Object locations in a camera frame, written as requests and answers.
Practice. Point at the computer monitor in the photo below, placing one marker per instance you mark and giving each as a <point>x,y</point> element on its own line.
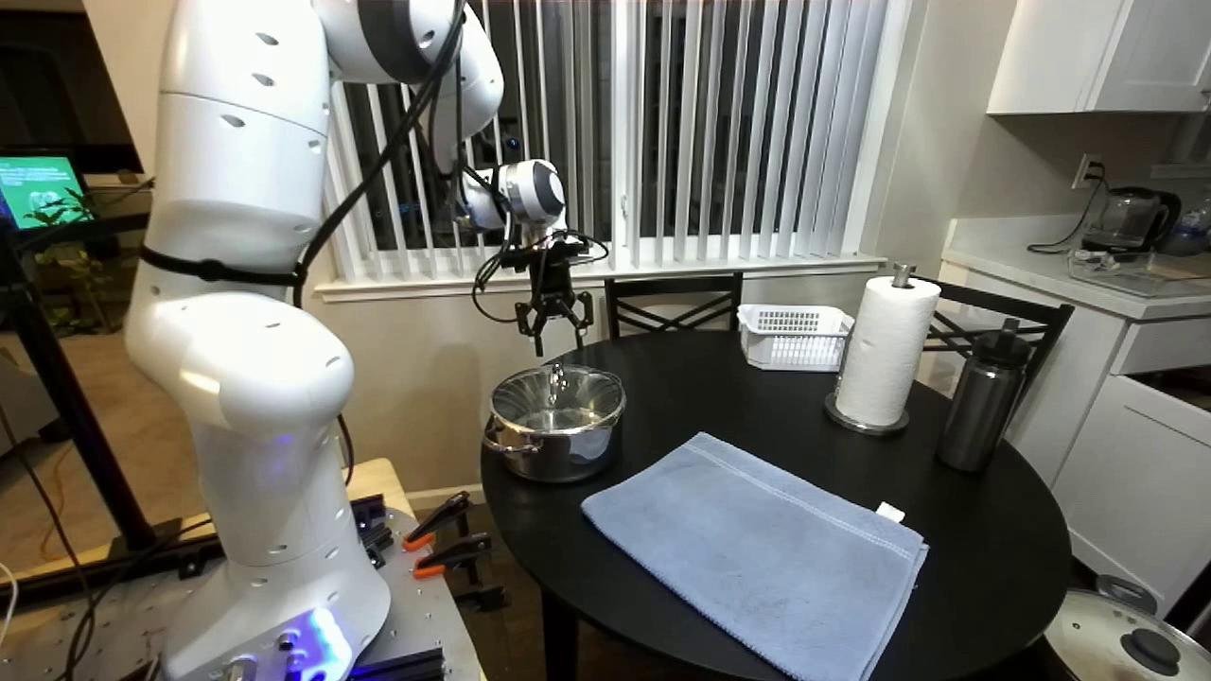
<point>40,192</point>

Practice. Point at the wooden robot mounting platform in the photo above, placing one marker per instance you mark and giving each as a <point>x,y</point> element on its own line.
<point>439,620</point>

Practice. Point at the white plastic basket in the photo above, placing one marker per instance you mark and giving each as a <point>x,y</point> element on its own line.
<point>796,338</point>

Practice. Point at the white paper towel roll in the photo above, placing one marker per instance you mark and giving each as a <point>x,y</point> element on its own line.
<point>881,346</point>

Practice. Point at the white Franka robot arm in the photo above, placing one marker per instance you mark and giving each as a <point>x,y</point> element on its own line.
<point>238,154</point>

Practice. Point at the white wall outlet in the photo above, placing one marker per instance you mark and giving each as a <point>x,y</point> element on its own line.
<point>1086,172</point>

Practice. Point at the round glass pot lid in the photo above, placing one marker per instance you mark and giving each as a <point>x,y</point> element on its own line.
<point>557,398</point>

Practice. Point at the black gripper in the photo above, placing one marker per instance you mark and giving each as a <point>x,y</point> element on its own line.
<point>555,282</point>

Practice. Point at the white kitchen counter cabinet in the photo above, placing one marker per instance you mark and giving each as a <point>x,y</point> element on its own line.
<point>1135,441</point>

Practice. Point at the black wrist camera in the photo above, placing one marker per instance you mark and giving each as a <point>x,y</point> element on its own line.
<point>569,249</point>

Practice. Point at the white upper kitchen cabinet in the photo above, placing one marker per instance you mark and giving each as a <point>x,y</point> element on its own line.
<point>1082,58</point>

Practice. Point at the black monitor stand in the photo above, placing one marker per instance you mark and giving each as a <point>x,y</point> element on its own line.
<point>78,404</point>

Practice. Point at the white appliance with black knob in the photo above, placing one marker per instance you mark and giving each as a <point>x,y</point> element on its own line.
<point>1122,636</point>

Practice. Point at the blue folded towel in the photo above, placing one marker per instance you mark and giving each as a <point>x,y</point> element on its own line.
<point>759,555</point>

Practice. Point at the white vertical window blinds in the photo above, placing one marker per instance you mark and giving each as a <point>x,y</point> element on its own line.
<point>706,125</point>

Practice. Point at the steel water bottle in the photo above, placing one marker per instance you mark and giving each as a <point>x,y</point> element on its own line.
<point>981,404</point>

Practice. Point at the black wooden chair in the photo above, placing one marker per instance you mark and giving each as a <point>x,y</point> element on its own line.
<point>1035,308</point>
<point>666,282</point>

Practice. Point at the black coffee maker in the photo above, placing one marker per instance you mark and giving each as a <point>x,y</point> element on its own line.
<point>1127,222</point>

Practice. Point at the silver stainless steel pot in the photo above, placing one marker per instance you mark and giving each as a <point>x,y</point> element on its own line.
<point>555,456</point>

